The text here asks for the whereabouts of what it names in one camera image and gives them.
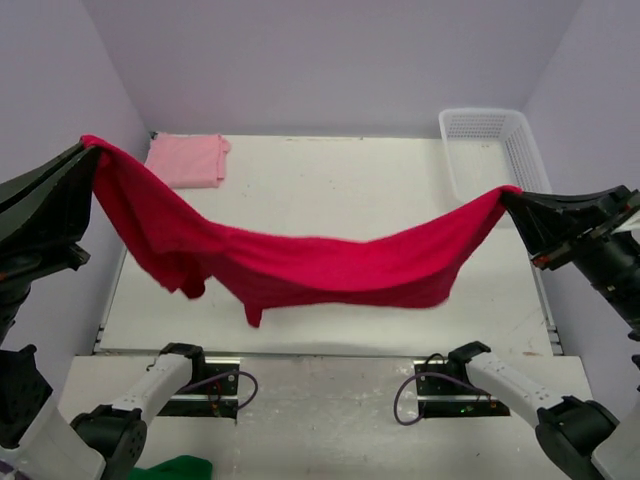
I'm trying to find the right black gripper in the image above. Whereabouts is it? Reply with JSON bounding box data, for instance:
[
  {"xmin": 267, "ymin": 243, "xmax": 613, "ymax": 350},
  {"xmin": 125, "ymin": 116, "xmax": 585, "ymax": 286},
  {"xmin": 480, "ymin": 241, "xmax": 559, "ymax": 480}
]
[{"xmin": 496, "ymin": 174, "xmax": 640, "ymax": 327}]

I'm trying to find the red t shirt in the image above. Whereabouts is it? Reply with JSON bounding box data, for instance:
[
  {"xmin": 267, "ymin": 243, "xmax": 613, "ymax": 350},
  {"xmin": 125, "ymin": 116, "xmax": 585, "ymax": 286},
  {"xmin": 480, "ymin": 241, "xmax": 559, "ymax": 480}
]
[{"xmin": 81, "ymin": 135, "xmax": 520, "ymax": 327}]

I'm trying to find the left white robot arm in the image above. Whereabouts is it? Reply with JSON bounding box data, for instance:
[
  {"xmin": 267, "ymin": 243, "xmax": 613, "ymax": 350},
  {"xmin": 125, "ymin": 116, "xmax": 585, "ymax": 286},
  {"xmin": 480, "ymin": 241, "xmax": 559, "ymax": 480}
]
[{"xmin": 1, "ymin": 142, "xmax": 208, "ymax": 479}]

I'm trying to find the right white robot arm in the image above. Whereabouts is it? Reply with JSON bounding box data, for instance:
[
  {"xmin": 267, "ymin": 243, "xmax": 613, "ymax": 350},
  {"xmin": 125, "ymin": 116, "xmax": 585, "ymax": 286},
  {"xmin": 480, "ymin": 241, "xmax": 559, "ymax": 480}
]
[{"xmin": 446, "ymin": 186, "xmax": 639, "ymax": 479}]

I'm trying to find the white plastic basket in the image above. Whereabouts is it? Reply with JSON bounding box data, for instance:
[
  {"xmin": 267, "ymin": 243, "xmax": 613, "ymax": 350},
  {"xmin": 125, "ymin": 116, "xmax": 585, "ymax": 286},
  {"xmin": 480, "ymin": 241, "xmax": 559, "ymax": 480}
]
[{"xmin": 439, "ymin": 108, "xmax": 551, "ymax": 203}]

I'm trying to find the folded pink t shirt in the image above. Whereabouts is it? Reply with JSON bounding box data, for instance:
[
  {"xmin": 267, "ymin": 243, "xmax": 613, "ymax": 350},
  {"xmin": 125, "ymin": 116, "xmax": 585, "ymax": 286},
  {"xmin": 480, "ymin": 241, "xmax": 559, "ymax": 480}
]
[{"xmin": 145, "ymin": 133, "xmax": 231, "ymax": 189}]

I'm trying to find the green t shirt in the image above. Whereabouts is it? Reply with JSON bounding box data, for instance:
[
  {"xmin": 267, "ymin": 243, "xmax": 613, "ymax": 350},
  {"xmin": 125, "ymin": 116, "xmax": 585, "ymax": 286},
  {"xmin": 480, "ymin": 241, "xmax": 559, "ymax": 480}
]
[{"xmin": 127, "ymin": 455, "xmax": 213, "ymax": 480}]

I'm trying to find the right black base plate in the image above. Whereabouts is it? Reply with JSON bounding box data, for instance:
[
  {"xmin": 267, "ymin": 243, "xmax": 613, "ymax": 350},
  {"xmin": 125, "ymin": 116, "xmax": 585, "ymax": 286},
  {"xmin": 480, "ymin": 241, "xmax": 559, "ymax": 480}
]
[{"xmin": 414, "ymin": 354, "xmax": 511, "ymax": 419}]

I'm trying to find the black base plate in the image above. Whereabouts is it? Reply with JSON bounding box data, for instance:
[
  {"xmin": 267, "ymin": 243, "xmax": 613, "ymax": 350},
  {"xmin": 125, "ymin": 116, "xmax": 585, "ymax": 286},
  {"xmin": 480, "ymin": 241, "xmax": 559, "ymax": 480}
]
[
  {"xmin": 414, "ymin": 354, "xmax": 511, "ymax": 419},
  {"xmin": 159, "ymin": 357, "xmax": 240, "ymax": 420}
]

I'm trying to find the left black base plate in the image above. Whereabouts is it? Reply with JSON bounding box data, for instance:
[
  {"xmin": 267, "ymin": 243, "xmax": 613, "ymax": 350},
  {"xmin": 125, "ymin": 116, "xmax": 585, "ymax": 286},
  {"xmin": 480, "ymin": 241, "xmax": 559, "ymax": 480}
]
[{"xmin": 159, "ymin": 357, "xmax": 240, "ymax": 420}]

